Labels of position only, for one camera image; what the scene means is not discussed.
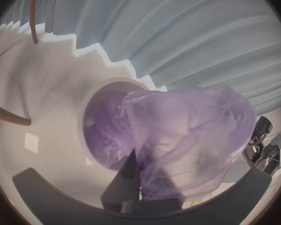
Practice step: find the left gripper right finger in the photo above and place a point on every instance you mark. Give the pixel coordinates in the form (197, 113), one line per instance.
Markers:
(168, 204)

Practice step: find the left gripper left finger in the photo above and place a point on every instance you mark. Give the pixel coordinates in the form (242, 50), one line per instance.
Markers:
(124, 186)

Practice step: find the purple plastic bag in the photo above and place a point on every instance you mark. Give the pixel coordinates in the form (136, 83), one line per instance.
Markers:
(189, 125)

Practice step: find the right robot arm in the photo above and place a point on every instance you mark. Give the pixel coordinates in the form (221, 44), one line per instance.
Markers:
(263, 125)

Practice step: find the white trash bin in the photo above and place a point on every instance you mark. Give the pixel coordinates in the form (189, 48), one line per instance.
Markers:
(107, 88)

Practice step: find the pale blue curtain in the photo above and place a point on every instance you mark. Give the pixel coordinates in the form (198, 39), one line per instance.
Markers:
(178, 31)

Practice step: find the white cushioned wooden chair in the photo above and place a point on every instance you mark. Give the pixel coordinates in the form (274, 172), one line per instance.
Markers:
(33, 20)

